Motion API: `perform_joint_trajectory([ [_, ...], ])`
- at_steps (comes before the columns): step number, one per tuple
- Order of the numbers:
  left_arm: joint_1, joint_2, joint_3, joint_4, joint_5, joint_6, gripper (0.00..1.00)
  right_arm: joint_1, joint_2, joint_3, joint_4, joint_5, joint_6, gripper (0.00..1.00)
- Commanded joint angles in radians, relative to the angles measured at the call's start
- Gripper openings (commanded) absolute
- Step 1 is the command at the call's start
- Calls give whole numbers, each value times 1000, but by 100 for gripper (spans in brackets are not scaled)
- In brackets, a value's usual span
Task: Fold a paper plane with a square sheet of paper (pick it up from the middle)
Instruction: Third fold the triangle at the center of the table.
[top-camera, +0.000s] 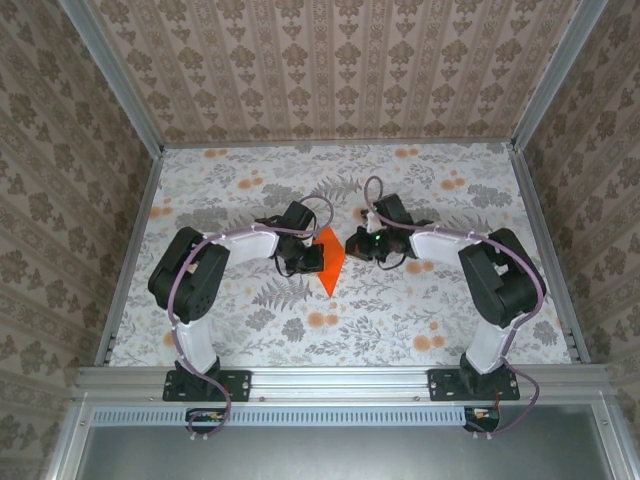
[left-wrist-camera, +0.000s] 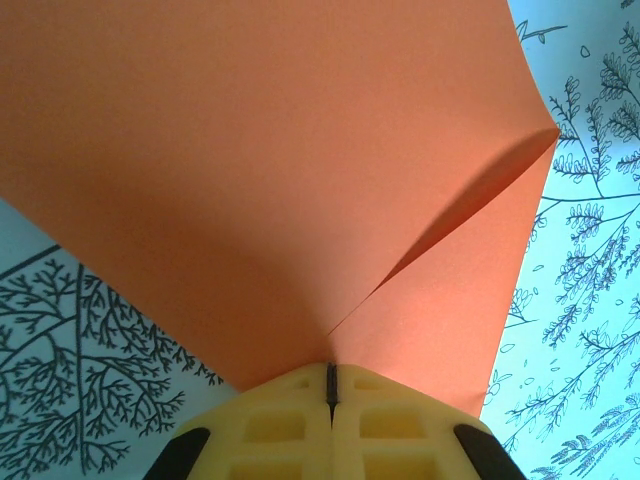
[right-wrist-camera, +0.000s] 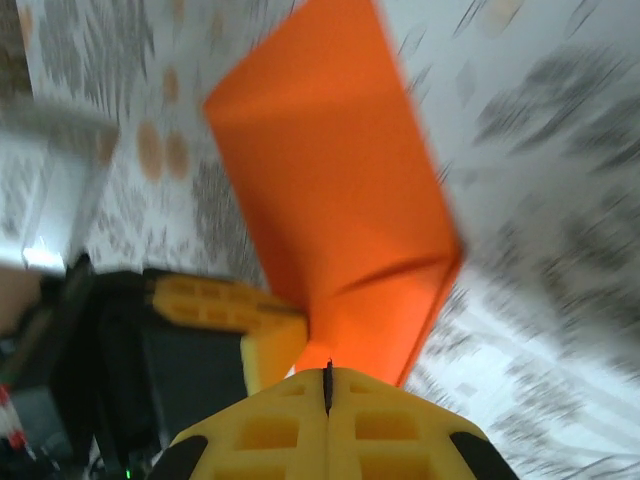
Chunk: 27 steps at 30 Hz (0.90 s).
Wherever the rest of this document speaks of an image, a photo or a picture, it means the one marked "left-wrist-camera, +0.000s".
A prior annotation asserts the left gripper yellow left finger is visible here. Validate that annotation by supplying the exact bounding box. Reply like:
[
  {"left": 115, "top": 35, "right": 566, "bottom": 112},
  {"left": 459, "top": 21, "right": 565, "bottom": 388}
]
[{"left": 157, "top": 362, "right": 335, "bottom": 480}]

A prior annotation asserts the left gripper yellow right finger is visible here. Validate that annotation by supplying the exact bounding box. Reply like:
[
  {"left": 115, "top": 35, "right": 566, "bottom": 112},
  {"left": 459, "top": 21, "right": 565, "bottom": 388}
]
[{"left": 332, "top": 362, "right": 521, "bottom": 480}]

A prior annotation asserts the orange square paper sheet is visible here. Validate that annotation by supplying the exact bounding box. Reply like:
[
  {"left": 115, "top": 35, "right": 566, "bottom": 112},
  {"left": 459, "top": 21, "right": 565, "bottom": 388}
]
[{"left": 0, "top": 0, "right": 561, "bottom": 419}]

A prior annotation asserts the floral patterned table mat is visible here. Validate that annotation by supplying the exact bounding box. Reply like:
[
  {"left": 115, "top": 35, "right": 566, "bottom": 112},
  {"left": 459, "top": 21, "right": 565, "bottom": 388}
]
[{"left": 0, "top": 0, "right": 640, "bottom": 480}]

